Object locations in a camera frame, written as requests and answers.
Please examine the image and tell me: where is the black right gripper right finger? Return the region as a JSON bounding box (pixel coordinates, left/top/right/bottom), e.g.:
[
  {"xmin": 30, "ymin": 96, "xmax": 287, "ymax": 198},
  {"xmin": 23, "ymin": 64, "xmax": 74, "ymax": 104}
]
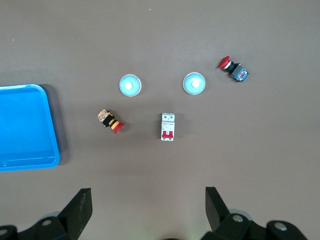
[{"xmin": 202, "ymin": 186, "xmax": 252, "ymax": 240}]

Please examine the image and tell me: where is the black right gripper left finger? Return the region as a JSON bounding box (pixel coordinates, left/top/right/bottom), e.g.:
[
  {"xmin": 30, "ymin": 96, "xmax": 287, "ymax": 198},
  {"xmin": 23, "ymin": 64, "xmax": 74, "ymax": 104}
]
[{"xmin": 32, "ymin": 187, "xmax": 94, "ymax": 240}]

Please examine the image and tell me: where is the light blue call bell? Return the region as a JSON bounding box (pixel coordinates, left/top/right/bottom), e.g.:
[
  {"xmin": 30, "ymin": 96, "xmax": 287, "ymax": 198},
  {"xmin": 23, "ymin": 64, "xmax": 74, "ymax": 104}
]
[
  {"xmin": 182, "ymin": 72, "xmax": 207, "ymax": 96},
  {"xmin": 118, "ymin": 74, "xmax": 143, "ymax": 98}
]

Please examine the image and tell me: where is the blue plastic tray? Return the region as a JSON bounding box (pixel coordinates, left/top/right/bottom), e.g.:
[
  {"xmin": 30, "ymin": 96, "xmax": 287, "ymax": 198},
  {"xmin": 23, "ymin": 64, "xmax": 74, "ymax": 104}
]
[{"xmin": 0, "ymin": 83, "xmax": 61, "ymax": 172}]

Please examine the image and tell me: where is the white red circuit breaker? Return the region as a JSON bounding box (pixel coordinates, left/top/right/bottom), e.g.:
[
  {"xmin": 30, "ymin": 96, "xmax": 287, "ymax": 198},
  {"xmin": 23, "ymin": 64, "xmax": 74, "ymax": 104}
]
[{"xmin": 160, "ymin": 112, "xmax": 176, "ymax": 142}]

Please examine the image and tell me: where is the red mushroom push button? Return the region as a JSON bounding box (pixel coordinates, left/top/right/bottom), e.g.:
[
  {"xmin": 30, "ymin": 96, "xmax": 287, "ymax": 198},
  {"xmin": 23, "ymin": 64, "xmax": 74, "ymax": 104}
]
[{"xmin": 217, "ymin": 55, "xmax": 251, "ymax": 84}]

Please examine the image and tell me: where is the brown table cover mat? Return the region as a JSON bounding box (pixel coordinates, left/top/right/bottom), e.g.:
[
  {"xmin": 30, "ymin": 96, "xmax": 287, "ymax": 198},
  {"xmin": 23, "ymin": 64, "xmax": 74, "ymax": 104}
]
[{"xmin": 0, "ymin": 0, "xmax": 320, "ymax": 240}]

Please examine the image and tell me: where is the yellow red emergency stop switch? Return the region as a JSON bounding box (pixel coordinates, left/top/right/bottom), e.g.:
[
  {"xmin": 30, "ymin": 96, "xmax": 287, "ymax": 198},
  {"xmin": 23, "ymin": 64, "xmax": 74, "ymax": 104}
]
[{"xmin": 96, "ymin": 108, "xmax": 125, "ymax": 135}]

